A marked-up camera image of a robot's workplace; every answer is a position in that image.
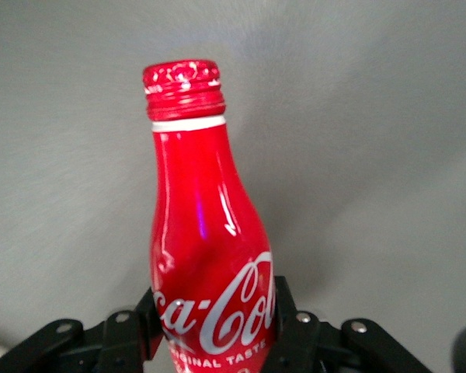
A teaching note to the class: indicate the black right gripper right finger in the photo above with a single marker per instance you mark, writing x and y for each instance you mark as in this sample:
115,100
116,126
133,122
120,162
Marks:
303,342

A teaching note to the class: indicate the red coke bottle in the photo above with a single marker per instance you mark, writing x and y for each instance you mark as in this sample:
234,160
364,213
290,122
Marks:
202,194

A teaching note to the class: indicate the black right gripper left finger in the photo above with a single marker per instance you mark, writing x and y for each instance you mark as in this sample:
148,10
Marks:
120,338

